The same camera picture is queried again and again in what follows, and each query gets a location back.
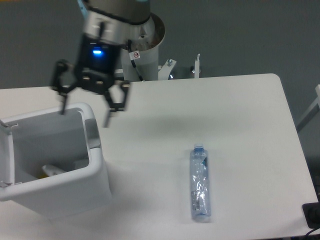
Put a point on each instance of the clear plastic water bottle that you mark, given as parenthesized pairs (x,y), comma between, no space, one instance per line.
(199,184)

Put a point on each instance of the white metal mounting frame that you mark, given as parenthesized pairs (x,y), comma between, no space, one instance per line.
(170,68)

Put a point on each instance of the white frame leg right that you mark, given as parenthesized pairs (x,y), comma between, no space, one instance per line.
(310,112)

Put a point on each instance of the black device at edge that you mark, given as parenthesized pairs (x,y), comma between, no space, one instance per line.
(312,214)

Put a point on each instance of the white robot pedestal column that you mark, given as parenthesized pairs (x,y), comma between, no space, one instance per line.
(146,37)

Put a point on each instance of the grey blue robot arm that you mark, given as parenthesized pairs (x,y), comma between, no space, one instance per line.
(105,32)

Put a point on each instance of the white plastic wrapper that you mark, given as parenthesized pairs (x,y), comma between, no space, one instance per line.
(51,170)

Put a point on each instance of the white plastic trash can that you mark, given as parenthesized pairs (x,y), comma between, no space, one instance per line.
(70,142)

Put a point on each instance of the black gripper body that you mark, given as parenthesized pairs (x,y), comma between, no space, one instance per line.
(95,67)

